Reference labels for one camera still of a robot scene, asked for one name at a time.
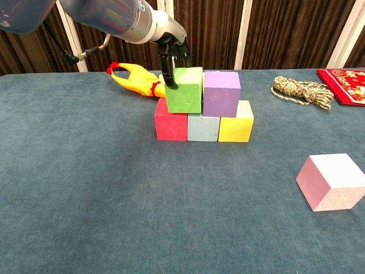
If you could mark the red foam cube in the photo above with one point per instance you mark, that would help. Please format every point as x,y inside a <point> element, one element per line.
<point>171,127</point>

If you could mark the red festive spiral calendar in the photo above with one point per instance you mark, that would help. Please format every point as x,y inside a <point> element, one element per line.
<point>348,85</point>

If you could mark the yellow foam cube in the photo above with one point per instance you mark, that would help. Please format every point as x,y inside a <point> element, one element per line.
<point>235,128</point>

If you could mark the light blue foam cube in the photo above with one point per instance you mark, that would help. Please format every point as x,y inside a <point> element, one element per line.
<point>203,128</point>

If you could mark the green foam cube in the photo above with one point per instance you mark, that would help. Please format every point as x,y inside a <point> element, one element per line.
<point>185,97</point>

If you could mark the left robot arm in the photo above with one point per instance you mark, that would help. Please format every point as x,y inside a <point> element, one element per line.
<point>85,14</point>

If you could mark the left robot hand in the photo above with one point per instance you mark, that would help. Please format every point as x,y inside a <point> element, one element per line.
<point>168,31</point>

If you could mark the yellow rubber chicken toy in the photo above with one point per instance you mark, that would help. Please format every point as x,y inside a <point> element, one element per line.
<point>139,81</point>

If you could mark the white frame post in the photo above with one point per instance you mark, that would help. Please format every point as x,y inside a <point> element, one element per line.
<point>168,61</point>
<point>77,48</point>
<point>345,34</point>
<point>243,34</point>

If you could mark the teal felt table cloth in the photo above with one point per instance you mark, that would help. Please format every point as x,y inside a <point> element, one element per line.
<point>171,214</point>

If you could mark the purple foam cube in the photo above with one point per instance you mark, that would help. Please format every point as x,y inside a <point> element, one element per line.
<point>221,97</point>

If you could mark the pink foam cube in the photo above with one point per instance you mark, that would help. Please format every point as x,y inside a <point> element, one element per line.
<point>322,177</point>

